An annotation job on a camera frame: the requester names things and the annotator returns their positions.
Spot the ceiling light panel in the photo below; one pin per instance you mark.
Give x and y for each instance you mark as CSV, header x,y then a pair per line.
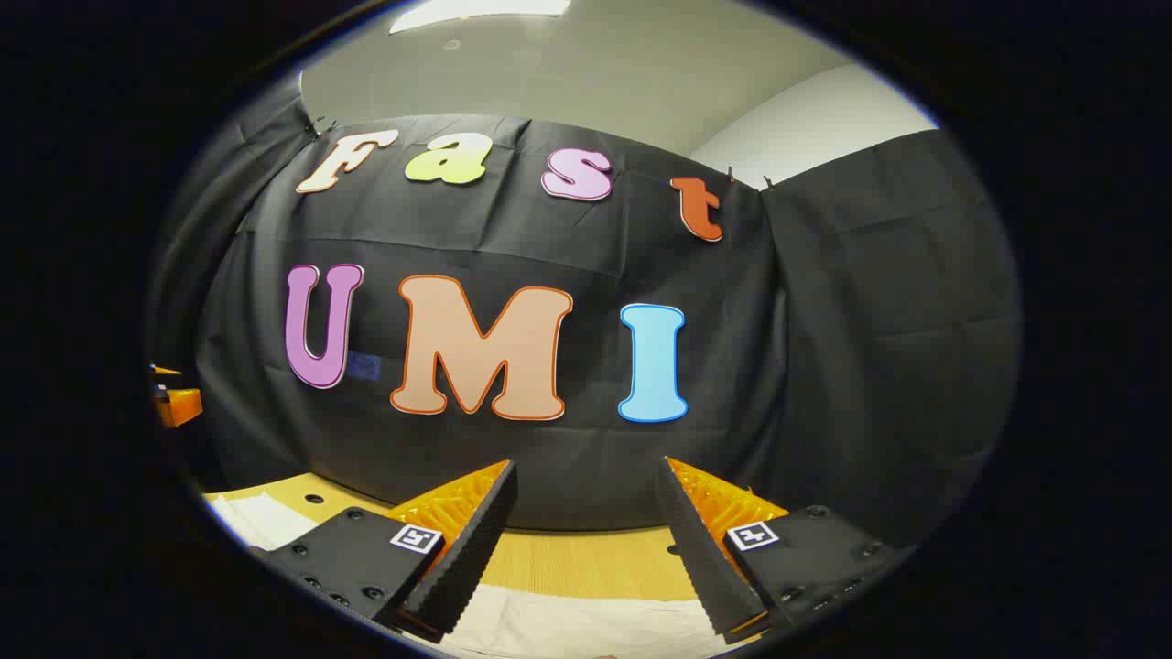
x,y
476,11

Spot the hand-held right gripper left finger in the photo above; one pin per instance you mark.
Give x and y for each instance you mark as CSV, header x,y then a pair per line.
x,y
472,558

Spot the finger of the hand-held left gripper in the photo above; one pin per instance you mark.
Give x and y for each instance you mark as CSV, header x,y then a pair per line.
x,y
179,403

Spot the white jeans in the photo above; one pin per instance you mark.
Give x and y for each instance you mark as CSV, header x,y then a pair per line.
x,y
586,627

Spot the black backdrop cloth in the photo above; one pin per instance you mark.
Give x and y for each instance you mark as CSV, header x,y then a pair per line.
x,y
586,229

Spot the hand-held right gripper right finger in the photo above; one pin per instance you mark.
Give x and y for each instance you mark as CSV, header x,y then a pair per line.
x,y
700,558

